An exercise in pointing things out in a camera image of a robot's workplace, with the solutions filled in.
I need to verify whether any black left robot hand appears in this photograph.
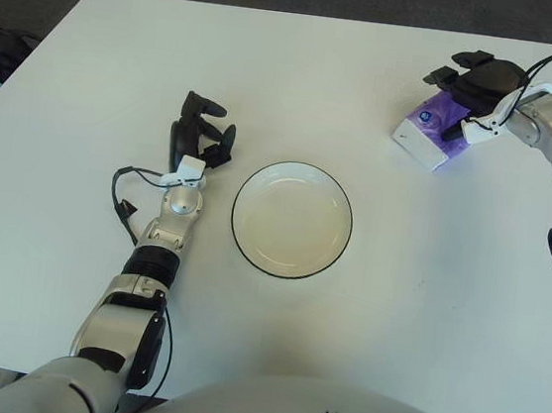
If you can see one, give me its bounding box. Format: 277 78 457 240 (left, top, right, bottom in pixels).
165 87 243 182

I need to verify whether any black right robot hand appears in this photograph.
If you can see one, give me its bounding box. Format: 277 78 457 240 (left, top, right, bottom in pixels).
415 44 529 151

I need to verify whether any purple tissue paper pack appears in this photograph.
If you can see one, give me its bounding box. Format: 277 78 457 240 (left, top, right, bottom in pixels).
387 89 474 178

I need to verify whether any white plate with black rim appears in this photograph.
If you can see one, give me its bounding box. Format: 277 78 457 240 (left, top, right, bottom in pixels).
224 155 361 288

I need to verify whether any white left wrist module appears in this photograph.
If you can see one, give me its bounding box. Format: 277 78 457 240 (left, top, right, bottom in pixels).
158 152 212 191

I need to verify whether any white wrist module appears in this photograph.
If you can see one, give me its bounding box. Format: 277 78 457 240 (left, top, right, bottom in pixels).
158 152 212 191
457 72 552 154

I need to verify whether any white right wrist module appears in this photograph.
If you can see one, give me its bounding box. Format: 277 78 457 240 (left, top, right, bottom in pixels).
457 72 552 154

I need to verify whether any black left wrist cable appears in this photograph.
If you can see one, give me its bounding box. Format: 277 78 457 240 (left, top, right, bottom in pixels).
87 162 196 400

